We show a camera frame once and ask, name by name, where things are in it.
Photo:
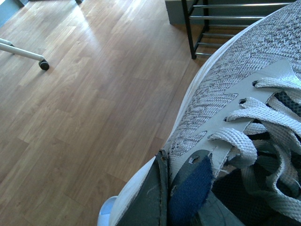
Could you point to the black metal shoe rack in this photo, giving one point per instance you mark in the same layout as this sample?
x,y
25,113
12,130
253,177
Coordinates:
x,y
210,23

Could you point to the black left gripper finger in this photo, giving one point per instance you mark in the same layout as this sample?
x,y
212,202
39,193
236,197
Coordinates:
x,y
149,207

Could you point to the black caster wheel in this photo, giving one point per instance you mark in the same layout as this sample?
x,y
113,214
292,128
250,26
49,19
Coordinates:
x,y
44,65

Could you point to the white table leg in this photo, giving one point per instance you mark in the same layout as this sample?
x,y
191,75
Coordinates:
x,y
7,46

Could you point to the light blue right slipper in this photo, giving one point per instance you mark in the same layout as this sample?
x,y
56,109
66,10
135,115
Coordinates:
x,y
105,211

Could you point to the grey knit sneaker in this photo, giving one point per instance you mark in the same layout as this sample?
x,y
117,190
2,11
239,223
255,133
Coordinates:
x,y
234,154

